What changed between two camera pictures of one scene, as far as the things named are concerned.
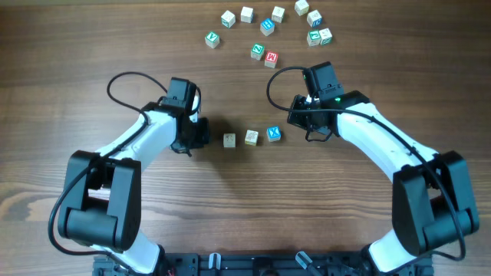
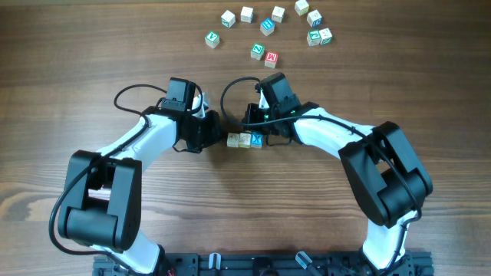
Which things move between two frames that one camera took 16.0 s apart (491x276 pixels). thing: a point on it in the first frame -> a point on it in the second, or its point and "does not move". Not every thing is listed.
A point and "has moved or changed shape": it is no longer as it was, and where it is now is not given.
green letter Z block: (257, 50) does not move
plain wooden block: (247, 14) does not move
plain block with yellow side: (252, 137) -> (245, 140)
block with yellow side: (301, 8) does not move
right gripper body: (308, 121) -> (256, 115)
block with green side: (228, 19) does not move
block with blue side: (314, 18) does not move
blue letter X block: (274, 133) has moved or changed shape
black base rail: (258, 264) does not move
